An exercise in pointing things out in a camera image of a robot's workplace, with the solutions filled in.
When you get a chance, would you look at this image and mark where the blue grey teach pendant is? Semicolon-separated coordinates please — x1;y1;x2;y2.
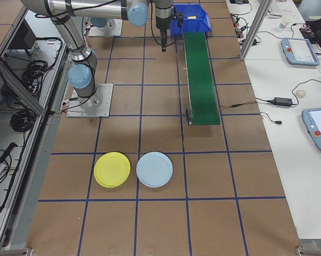
301;107;321;155
280;37;321;67

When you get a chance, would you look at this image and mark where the black cable with plug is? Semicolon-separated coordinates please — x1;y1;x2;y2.
260;111;283;125

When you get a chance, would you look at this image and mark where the white flat box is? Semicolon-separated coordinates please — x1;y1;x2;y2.
267;0;284;18

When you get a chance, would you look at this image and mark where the aluminium upright post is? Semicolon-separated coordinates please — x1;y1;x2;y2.
239;0;273;61

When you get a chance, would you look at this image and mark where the yellow plate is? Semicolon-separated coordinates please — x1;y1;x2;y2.
93;151;131;189

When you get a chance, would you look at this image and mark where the blue plastic bin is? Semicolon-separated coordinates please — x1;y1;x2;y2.
170;4;213;38

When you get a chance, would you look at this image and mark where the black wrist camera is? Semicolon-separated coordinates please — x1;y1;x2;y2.
173;9;185;27

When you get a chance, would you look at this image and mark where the black power adapter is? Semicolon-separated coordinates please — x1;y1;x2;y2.
273;97;294;107

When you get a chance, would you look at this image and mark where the V-shaped metal bar frame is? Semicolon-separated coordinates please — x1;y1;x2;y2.
0;0;70;250

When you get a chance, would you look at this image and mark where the black box in frame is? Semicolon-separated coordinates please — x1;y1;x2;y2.
6;18;38;57

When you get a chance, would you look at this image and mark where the light blue plate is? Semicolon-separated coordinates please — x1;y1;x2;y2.
136;151;174;189

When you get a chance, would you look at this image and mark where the red black conveyor wire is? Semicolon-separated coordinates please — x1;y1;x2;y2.
218;101;259;109

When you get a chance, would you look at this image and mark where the black cable coil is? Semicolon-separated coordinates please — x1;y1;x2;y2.
10;109;35;133
21;60;57;86

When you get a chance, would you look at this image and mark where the black handle tool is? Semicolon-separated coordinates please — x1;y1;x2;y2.
0;142;19;165

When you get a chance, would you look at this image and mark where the green conveyor belt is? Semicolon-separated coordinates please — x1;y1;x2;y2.
183;31;221;126

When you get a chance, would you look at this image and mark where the white side table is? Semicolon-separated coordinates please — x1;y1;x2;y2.
225;0;321;239

